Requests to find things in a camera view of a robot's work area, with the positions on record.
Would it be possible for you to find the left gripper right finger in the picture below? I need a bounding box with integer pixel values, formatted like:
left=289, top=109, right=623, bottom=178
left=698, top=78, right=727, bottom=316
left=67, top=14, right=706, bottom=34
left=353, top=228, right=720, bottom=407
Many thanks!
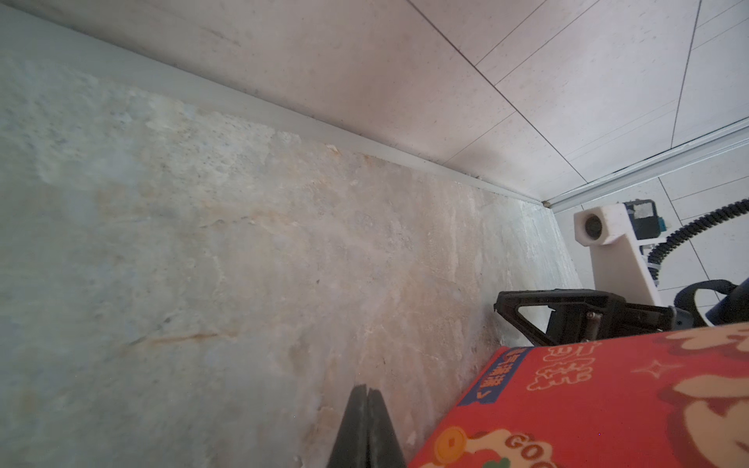
left=367, top=389, right=407, bottom=468

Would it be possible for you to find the red white paper bag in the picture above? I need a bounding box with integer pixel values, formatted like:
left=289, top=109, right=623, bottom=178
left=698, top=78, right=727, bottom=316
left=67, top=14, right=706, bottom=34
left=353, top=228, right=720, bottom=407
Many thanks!
left=413, top=323, right=748, bottom=467

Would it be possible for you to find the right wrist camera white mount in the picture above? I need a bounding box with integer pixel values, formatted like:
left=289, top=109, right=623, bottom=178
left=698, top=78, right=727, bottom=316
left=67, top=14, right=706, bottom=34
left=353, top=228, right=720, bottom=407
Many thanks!
left=573, top=199, right=665, bottom=306

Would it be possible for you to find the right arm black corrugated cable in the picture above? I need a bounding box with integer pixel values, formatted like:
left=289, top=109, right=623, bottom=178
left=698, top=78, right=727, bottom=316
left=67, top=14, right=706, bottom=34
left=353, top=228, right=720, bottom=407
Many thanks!
left=646, top=198, right=749, bottom=282

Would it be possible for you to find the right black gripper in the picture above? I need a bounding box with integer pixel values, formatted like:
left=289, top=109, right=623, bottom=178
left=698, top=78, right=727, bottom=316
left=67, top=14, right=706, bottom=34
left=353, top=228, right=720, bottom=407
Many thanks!
left=493, top=290, right=694, bottom=346

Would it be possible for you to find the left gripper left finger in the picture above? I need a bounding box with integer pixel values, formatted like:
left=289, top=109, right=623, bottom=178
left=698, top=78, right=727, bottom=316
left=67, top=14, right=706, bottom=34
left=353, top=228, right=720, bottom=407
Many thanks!
left=327, top=384, right=368, bottom=468

